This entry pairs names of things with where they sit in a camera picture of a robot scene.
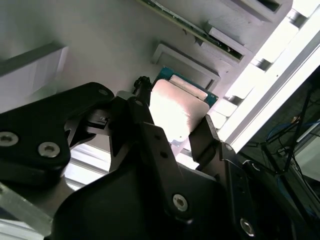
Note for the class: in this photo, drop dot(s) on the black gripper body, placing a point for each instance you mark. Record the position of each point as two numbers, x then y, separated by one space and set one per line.
112 212

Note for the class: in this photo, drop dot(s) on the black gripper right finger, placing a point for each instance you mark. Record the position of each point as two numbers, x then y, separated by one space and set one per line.
203 143

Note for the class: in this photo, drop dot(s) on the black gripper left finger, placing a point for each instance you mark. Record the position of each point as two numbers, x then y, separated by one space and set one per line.
32 125

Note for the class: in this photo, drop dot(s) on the silver CPU green edge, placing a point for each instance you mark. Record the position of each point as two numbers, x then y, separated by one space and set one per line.
175 112

